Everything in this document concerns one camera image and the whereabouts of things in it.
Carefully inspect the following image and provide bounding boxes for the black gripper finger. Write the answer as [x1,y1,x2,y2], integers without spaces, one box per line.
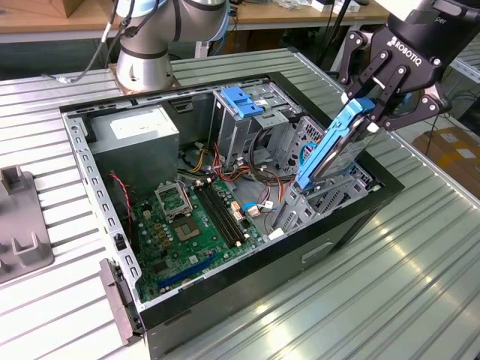
[338,28,392,108]
[367,63,453,133]

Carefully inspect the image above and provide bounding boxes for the hard disk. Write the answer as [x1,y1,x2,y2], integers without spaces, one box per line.
[294,96,378,196]

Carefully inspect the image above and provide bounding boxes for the grey metal disk bay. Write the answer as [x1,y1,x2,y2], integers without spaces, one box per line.
[268,164,379,236]

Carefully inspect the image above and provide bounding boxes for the black tripod stand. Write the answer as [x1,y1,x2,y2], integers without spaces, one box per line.
[318,0,356,74]

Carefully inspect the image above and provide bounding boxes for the brown cardboard box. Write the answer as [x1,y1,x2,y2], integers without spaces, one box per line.
[411,125,480,197]

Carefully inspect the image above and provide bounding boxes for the long wooden desk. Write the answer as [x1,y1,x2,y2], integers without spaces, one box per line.
[0,0,391,72]

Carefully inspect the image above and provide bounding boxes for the blue plastic drive latch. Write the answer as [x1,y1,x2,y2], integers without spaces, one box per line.
[220,86,266,119]

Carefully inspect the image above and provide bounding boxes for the grey metal drive cage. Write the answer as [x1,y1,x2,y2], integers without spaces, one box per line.
[207,80,304,170]

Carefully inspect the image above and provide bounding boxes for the black RAM slot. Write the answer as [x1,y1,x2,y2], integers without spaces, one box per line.
[212,183,248,242]
[207,184,243,244]
[195,187,233,248]
[201,186,238,246]

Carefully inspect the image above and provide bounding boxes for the CPU socket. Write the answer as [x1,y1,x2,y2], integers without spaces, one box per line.
[154,181,193,221]

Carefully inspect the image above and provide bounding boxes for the brown square chipset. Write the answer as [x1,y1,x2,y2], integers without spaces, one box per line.
[171,218,203,244]

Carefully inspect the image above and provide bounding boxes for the metal socket cover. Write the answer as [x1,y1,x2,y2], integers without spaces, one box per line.
[154,182,191,219]

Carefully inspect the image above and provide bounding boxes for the grey power supply unit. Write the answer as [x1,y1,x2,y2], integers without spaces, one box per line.
[86,104,182,200]

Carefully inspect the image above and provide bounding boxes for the black open PC case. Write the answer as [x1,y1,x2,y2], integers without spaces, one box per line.
[58,70,406,360]

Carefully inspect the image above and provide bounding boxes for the green motherboard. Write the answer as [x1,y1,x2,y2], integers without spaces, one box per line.
[130,175,272,303]

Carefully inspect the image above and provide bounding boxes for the blue expansion slot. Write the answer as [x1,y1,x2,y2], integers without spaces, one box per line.
[156,251,220,290]

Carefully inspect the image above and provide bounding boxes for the grey plastic case bezel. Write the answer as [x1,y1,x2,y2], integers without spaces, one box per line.
[98,257,146,347]

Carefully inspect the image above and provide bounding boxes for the grey parts rack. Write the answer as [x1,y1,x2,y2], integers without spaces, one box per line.
[0,164,56,284]

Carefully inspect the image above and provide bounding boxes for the aluminium frame table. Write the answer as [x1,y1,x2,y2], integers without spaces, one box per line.
[448,33,480,86]

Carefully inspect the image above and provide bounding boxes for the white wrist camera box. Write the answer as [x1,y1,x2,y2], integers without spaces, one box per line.
[373,0,418,23]

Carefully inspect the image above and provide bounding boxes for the blue data wire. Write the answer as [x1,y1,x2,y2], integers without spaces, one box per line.
[298,142,320,176]

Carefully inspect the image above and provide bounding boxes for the black wire bundle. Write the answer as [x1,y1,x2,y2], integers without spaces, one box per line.
[248,126,288,185]

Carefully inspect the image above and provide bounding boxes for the orange red wire bundle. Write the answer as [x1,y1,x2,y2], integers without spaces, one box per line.
[178,141,253,185]

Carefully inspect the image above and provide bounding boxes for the blue wire with pale plug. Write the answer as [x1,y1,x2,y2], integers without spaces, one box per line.
[241,201,279,218]

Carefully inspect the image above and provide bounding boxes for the red and black wire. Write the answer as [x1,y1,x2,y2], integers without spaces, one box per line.
[108,170,137,236]

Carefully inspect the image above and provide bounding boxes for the black cable with silver plug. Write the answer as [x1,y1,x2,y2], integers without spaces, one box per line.
[41,0,131,84]

